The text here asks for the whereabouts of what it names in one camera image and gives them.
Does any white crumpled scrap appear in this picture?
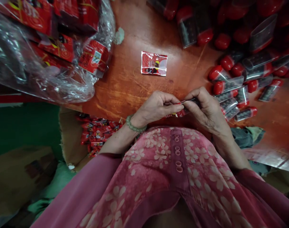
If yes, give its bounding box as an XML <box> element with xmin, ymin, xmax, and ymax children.
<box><xmin>113</xmin><ymin>27</ymin><xmax>125</xmax><ymax>45</ymax></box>

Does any green sack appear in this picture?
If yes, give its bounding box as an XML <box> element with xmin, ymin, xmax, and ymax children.
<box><xmin>28</xmin><ymin>161</ymin><xmax>76</xmax><ymax>220</ymax></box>

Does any grey-green cloth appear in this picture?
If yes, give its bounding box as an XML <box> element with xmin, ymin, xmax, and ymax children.
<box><xmin>231</xmin><ymin>126</ymin><xmax>266</xmax><ymax>149</ymax></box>

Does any pile of red-capped tubes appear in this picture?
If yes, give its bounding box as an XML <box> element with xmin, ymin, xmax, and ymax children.
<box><xmin>147</xmin><ymin>0</ymin><xmax>289</xmax><ymax>122</ymax></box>

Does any person's left hand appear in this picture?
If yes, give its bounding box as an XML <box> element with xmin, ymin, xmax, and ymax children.
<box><xmin>131</xmin><ymin>90</ymin><xmax>185</xmax><ymax>126</ymax></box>

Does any brown carton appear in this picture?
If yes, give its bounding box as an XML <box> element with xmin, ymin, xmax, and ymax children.
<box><xmin>0</xmin><ymin>145</ymin><xmax>57</xmax><ymax>220</ymax></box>

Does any person's right hand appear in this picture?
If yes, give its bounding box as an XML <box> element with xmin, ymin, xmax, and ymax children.
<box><xmin>181</xmin><ymin>86</ymin><xmax>231</xmax><ymax>137</ymax></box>

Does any red-capped clear tube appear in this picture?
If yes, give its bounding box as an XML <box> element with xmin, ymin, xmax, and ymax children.
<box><xmin>174</xmin><ymin>98</ymin><xmax>199</xmax><ymax>114</ymax></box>

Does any flat red printed label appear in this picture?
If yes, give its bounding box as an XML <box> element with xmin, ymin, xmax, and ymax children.
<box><xmin>140</xmin><ymin>51</ymin><xmax>168</xmax><ymax>77</ymax></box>

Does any person's body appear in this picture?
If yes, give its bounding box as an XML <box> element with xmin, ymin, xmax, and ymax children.
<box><xmin>30</xmin><ymin>126</ymin><xmax>289</xmax><ymax>228</ymax></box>

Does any cardboard box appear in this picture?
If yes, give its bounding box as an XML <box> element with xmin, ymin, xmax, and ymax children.
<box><xmin>58</xmin><ymin>108</ymin><xmax>105</xmax><ymax>172</ymax></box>

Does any clear plastic bag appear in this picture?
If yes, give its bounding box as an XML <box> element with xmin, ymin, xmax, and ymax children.
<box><xmin>0</xmin><ymin>0</ymin><xmax>116</xmax><ymax>104</ymax></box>

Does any clear plastic sheet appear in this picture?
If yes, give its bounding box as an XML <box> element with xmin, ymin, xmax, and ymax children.
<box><xmin>242</xmin><ymin>140</ymin><xmax>289</xmax><ymax>174</ymax></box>

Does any heap of finished red packets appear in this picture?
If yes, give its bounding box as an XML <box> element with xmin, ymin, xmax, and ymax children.
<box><xmin>75</xmin><ymin>113</ymin><xmax>123</xmax><ymax>158</ymax></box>

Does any stack of red label bundles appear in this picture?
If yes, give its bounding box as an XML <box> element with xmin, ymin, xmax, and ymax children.
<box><xmin>2</xmin><ymin>0</ymin><xmax>111</xmax><ymax>77</ymax></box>

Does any red shrink label sleeve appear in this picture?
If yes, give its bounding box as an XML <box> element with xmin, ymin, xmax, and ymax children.
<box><xmin>162</xmin><ymin>110</ymin><xmax>189</xmax><ymax>119</ymax></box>

